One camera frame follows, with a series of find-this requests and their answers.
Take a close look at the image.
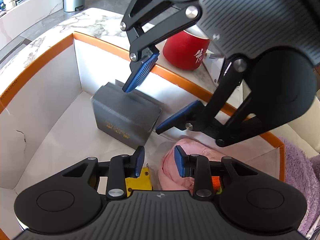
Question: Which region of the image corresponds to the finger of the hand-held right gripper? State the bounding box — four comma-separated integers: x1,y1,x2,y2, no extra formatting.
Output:
120,0,202,93
155,54,270,147

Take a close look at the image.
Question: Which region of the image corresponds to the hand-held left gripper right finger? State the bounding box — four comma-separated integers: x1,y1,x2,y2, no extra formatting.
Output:
174,145,260,198

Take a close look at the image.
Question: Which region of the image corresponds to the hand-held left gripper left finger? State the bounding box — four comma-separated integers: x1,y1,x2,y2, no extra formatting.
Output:
61,146,145,200

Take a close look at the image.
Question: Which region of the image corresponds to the pink cloth pouch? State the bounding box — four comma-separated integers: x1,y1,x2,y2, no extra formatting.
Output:
158,138,223,196

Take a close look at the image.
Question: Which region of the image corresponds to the yellow plastic case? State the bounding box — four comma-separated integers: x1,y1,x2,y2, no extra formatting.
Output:
124,164,153,197

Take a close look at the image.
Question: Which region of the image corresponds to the dark grey box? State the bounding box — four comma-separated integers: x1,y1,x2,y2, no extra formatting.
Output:
92,81,162,148

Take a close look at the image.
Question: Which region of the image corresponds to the orange cardboard box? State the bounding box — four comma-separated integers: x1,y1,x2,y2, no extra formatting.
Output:
0,31,285,240

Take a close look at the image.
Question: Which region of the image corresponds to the red mug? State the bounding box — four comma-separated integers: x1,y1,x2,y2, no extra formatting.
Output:
162,29,210,71

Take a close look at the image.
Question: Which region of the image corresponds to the purple fluffy blanket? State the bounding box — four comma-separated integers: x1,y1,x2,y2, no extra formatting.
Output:
277,137,320,238

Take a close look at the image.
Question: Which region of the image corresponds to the marble television console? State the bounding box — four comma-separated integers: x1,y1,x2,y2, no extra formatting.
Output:
0,0,63,53

